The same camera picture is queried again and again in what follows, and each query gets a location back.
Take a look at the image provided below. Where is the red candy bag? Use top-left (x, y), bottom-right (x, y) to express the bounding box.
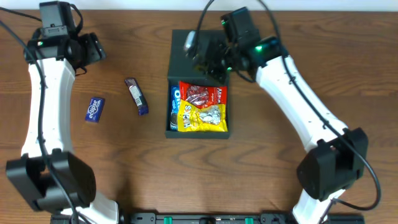
top-left (179, 82), bottom-right (228, 109)

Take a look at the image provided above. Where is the yellow Hacks candy bag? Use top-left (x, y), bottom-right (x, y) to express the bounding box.
top-left (177, 100), bottom-right (228, 132)

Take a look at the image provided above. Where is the blue Eclipse mint box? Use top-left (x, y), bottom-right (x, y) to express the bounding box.
top-left (85, 97), bottom-right (105, 123)

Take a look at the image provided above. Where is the blue Oreo cookie pack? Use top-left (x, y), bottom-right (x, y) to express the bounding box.
top-left (170, 85), bottom-right (181, 131)

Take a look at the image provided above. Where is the dark blue chocolate bar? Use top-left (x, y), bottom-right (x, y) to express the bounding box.
top-left (124, 78), bottom-right (149, 116)

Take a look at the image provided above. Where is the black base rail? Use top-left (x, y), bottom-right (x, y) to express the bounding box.
top-left (49, 212), bottom-right (365, 224)

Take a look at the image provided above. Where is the dark green gift box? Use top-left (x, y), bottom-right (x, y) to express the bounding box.
top-left (165, 29), bottom-right (231, 139)

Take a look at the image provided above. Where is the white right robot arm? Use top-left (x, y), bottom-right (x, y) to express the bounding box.
top-left (185, 32), bottom-right (368, 223)

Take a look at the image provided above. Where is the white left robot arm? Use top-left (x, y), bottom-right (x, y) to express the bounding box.
top-left (6, 33), bottom-right (124, 223)

